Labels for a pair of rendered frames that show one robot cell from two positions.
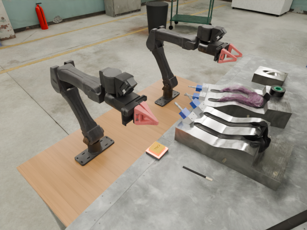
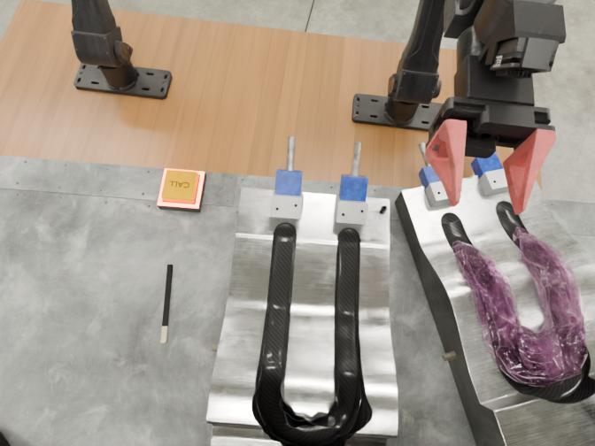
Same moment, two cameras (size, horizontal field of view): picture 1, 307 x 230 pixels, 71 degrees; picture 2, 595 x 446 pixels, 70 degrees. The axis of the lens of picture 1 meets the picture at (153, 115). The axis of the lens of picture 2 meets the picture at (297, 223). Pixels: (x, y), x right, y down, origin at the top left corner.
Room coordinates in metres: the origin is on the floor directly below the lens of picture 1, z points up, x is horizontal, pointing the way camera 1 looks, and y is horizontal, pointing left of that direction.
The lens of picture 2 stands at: (0.68, -0.43, 1.57)
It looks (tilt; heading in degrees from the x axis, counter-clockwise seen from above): 69 degrees down; 53
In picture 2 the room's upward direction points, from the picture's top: 5 degrees clockwise
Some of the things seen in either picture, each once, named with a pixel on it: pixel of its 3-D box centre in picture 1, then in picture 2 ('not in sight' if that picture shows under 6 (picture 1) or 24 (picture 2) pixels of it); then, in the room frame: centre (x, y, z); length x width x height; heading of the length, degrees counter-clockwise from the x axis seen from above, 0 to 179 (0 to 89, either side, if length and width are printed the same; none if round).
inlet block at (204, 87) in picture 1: (198, 87); (484, 163); (1.22, -0.29, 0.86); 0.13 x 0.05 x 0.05; 70
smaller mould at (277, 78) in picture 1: (269, 77); not in sight; (1.41, -0.86, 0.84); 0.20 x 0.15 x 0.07; 53
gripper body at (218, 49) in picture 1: (216, 50); (484, 105); (1.01, -0.31, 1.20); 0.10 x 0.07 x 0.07; 140
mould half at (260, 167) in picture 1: (232, 136); (305, 341); (0.75, -0.39, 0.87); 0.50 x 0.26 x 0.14; 53
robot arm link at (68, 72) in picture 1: (80, 86); not in sight; (0.72, 0.28, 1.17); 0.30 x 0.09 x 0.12; 50
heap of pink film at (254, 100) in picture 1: (241, 94); (528, 300); (1.08, -0.53, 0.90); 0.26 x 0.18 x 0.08; 70
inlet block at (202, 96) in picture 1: (194, 96); (432, 173); (1.12, -0.26, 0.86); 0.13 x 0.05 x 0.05; 70
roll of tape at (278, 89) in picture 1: (277, 91); not in sight; (1.07, -0.73, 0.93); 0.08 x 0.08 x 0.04
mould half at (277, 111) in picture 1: (240, 99); (519, 306); (1.09, -0.53, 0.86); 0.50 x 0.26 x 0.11; 70
